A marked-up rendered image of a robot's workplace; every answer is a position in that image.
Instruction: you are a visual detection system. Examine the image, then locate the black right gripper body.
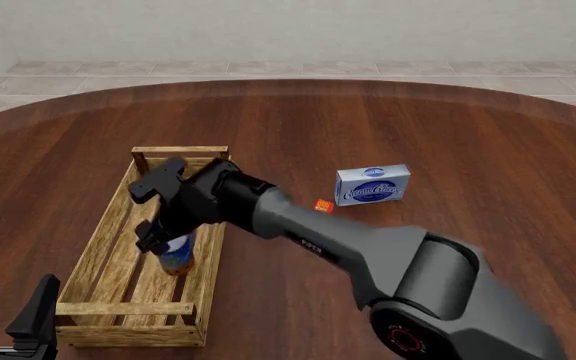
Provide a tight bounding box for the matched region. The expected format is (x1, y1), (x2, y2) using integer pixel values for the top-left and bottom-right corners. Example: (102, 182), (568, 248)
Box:
(155, 182), (211, 242)

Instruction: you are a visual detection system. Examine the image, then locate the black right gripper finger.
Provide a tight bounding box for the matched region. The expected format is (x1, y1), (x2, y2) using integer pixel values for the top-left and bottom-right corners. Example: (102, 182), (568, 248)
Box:
(134, 220), (170, 252)

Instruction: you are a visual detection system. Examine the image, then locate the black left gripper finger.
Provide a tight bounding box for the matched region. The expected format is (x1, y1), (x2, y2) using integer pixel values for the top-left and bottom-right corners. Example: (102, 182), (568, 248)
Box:
(5, 273), (62, 348)

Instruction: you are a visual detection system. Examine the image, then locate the alphabet soup can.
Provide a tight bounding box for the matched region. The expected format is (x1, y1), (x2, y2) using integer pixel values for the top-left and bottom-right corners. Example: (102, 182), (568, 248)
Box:
(159, 230), (198, 277)

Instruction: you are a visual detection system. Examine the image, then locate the wooden slat tray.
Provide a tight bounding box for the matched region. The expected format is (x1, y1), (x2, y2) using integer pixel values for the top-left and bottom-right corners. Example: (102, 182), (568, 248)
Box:
(55, 145), (232, 348)

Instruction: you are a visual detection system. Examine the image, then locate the small red orange box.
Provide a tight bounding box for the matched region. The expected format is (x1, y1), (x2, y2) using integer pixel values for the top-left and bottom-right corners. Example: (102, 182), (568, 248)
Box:
(313, 197), (336, 216)

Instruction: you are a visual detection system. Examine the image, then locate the blue white cream cheese box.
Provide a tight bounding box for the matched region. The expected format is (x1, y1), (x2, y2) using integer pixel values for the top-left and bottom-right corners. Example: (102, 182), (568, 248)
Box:
(336, 163), (412, 208)

